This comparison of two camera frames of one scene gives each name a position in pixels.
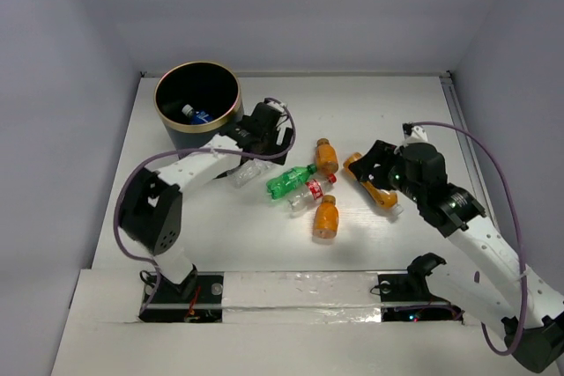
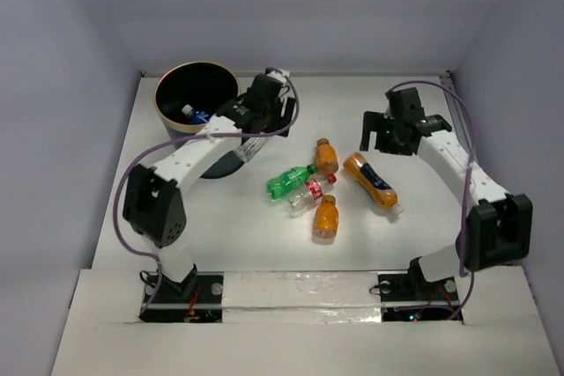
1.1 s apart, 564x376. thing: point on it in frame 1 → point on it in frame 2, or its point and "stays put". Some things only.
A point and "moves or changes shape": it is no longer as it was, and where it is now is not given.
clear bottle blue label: (196, 117) stays put
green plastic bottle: (282, 183) stays put
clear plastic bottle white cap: (249, 170) moves or changes shape
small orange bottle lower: (326, 218) stays put
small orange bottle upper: (326, 157) stays put
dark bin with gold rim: (196, 100) stays put
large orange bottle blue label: (385, 199) stays put
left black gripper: (277, 147) → (273, 116)
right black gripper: (383, 152) → (374, 121)
